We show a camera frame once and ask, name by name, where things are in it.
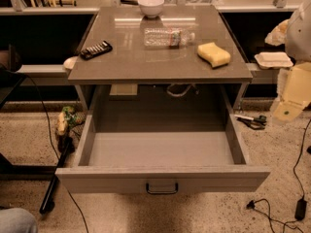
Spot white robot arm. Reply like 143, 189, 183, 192
264, 0, 311, 62

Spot black drawer handle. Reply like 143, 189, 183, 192
145, 183, 179, 195

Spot white bowl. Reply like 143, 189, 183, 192
138, 0, 164, 17

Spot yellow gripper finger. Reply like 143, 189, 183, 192
264, 19, 289, 46

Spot black remote control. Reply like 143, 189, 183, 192
80, 41, 113, 60

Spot white foam takeout container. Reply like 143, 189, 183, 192
255, 51, 294, 69

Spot black stand leg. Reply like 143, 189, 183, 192
39, 137, 73, 215

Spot black power adapter with cable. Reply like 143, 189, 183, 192
246, 118, 311, 233

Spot snack bags on floor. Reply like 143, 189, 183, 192
56, 106, 85, 136

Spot yellow sponge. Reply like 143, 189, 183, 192
197, 42, 231, 68

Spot small white dish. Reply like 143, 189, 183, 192
63, 56, 78, 70

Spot clear plastic water bottle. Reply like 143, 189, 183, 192
144, 28, 195, 47

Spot black cable on floor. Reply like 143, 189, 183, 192
22, 73, 90, 233

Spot open grey top drawer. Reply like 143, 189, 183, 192
54, 84, 271, 195

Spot grey jeans knee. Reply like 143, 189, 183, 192
0, 208, 38, 233

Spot grey cabinet with top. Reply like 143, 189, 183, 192
68, 5, 252, 108

